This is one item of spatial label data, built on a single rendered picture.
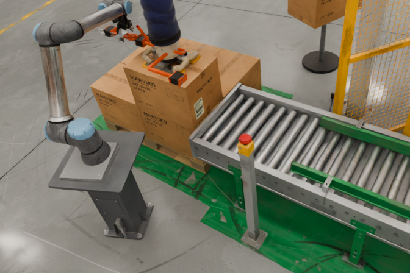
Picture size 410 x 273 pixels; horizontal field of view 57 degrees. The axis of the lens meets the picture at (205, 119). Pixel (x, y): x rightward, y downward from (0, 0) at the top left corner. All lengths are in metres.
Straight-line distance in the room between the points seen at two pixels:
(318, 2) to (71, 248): 2.85
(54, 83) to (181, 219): 1.39
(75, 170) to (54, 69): 0.64
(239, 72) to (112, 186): 1.54
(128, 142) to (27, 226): 1.28
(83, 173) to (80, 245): 0.84
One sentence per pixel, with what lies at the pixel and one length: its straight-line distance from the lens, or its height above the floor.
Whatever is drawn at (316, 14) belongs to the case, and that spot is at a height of 0.77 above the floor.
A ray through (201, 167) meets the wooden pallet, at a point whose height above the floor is 0.07.
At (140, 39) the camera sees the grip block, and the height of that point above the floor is 1.09.
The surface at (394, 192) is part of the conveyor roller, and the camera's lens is 2.53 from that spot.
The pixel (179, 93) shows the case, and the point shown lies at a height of 0.87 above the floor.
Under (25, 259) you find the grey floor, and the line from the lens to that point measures 3.34.
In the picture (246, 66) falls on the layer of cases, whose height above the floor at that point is 0.54.
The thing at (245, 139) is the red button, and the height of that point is 1.04.
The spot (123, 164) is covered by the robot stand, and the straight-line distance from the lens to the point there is 2.49.
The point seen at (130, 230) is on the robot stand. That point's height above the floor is 0.06.
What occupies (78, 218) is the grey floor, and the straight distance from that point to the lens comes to 3.34.
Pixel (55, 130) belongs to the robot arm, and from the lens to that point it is 2.49.
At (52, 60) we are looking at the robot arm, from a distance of 2.39.
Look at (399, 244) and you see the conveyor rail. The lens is 2.46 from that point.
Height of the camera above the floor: 2.53
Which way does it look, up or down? 43 degrees down
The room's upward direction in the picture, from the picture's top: 11 degrees counter-clockwise
